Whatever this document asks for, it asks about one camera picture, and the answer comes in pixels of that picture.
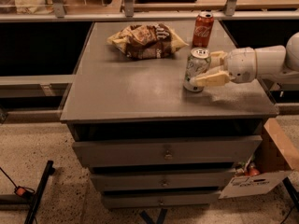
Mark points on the open cardboard box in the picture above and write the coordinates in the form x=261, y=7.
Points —
x=274, y=160

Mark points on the metal railing frame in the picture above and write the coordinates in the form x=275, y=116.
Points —
x=134, y=10

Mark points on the small orange clip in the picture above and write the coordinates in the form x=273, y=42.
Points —
x=23, y=192

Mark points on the top grey drawer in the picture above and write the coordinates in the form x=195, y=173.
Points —
x=164, y=151

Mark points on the green white 7up can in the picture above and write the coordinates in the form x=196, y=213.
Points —
x=198, y=63

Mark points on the bottom grey drawer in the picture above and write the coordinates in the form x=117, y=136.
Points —
x=161, y=199

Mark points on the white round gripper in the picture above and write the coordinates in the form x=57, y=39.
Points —
x=241, y=63

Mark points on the grey drawer cabinet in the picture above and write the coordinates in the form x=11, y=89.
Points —
x=116, y=98

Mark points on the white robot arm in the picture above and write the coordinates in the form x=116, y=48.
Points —
x=279, y=64

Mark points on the grey drawer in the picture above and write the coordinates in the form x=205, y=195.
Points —
x=161, y=199
x=164, y=151
x=195, y=178

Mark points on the black metal stand leg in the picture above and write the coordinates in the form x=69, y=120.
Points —
x=48, y=171

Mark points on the brown yellow chip bag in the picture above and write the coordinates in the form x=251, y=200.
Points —
x=141, y=42

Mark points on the red coca cola can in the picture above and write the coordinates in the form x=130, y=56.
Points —
x=202, y=29

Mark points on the middle grey drawer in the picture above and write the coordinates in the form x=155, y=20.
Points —
x=195, y=178

